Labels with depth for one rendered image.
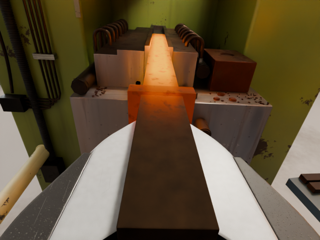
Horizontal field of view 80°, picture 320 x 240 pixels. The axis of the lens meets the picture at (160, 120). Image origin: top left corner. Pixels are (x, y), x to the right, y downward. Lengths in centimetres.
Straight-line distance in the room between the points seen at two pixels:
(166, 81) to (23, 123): 62
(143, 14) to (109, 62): 49
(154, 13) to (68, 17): 39
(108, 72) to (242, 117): 28
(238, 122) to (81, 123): 31
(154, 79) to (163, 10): 70
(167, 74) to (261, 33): 42
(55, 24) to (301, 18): 59
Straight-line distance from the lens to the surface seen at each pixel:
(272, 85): 65
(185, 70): 40
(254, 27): 58
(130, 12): 87
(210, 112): 38
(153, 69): 20
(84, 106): 39
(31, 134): 76
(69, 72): 60
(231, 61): 42
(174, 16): 87
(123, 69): 40
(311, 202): 49
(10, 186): 65
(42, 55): 59
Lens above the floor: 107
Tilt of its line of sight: 31 degrees down
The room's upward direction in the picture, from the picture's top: 4 degrees clockwise
